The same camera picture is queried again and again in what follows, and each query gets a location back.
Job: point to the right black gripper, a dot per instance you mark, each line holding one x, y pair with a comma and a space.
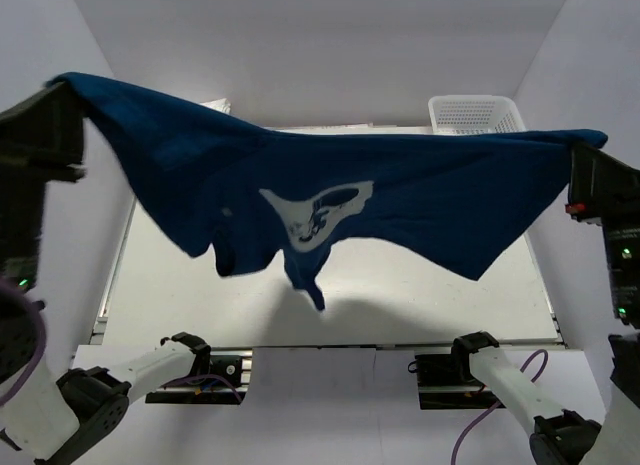
600, 183

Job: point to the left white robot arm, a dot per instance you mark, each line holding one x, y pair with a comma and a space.
57, 420

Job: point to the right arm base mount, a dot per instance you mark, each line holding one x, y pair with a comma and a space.
443, 376

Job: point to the blue polo t-shirt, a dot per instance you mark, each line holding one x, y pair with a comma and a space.
214, 183

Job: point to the white plastic mesh basket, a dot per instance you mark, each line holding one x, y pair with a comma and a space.
456, 115

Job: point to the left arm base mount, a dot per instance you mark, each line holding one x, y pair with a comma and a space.
216, 378

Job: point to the white t-shirt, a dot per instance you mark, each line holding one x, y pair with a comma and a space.
220, 105

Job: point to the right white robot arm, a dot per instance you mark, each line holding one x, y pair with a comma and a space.
557, 434

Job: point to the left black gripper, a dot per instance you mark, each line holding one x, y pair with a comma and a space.
50, 128

